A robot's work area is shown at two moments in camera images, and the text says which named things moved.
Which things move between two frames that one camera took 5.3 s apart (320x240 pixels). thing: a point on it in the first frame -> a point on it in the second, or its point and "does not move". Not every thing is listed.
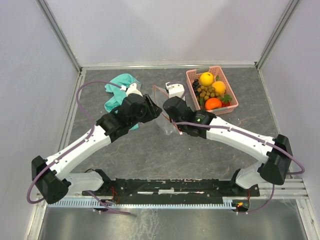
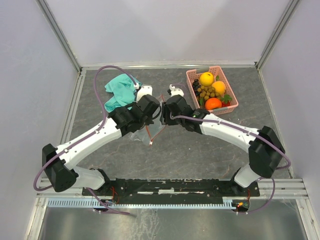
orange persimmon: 213,103 does not move
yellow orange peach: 219,86 does not move
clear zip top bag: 160,97 -> 148,133
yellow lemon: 206,79 does not move
